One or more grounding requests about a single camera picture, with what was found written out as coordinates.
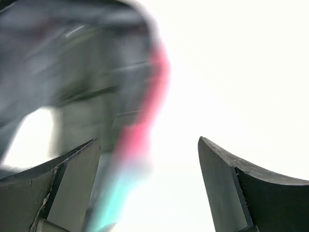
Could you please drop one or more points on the pink and teal suitcase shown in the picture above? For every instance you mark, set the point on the pink and teal suitcase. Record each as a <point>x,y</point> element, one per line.
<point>72,71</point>

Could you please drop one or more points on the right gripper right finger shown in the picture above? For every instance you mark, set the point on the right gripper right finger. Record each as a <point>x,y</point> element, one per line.
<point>244,197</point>

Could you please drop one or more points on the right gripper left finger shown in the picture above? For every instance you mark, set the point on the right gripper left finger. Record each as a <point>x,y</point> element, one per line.
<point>53,196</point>

